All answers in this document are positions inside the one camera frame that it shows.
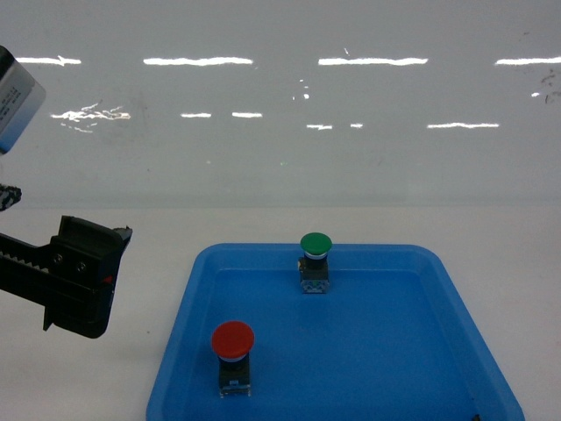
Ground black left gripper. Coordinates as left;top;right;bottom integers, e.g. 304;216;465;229
1;216;132;339

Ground red mushroom push button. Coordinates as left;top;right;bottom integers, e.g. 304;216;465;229
210;320;255;398

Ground green mushroom push button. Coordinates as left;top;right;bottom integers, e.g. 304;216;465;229
298;232;332;294

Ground blue plastic tray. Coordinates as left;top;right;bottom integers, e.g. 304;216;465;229
146;244;524;420

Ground black cable chain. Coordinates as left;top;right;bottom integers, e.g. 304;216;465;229
0;182;23;213

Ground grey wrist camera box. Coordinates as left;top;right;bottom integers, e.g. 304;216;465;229
1;46;46;155

